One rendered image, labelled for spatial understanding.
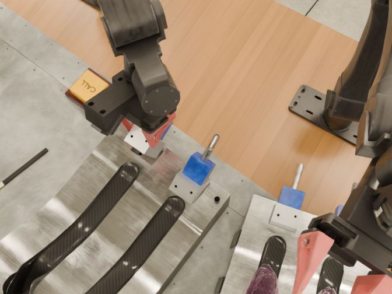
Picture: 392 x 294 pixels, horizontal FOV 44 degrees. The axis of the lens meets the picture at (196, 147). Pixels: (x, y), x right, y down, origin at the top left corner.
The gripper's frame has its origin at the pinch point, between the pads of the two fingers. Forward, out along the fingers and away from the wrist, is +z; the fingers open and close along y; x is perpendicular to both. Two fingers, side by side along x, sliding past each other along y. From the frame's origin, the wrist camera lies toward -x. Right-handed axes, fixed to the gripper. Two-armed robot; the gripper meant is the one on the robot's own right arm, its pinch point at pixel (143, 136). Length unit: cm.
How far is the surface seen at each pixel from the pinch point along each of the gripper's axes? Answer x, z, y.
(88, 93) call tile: 5.0, 5.4, -20.3
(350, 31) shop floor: 136, 50, -8
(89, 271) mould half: -21.0, 12.3, 6.9
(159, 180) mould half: -1.7, 6.7, 5.6
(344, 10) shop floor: 142, 46, -15
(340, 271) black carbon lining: 8.4, 13.3, 40.3
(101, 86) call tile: 7.8, 4.5, -19.1
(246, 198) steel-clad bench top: 10.8, 14.0, 18.0
